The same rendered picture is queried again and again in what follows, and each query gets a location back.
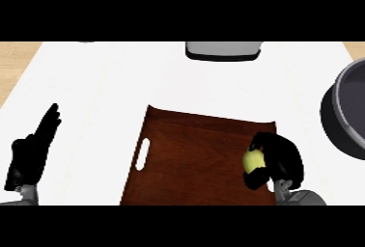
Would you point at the dark grey pot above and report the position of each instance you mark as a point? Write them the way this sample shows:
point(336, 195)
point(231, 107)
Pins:
point(348, 109)

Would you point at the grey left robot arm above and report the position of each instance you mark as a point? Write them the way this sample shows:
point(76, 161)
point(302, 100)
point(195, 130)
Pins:
point(24, 195)

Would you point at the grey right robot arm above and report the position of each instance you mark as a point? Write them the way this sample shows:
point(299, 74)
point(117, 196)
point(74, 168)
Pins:
point(299, 195)

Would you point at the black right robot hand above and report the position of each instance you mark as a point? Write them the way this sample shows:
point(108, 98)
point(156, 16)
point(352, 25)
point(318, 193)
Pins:
point(289, 154)

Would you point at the yellow lemon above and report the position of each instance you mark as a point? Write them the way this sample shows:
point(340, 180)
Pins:
point(253, 159)

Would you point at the grey and black appliance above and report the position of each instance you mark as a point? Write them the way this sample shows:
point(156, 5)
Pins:
point(224, 50)

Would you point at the brown wooden tray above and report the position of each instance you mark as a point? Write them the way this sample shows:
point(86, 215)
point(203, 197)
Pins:
point(200, 157)

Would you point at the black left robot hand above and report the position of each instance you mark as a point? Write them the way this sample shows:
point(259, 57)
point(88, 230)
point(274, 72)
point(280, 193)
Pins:
point(30, 153)

